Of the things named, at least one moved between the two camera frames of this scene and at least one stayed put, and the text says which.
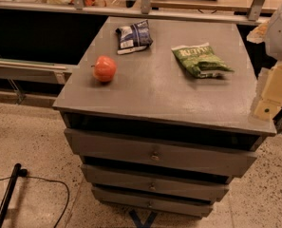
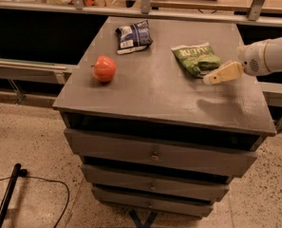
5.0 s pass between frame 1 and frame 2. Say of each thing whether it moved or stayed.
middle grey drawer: stayed
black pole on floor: stayed
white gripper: moved
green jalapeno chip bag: stayed
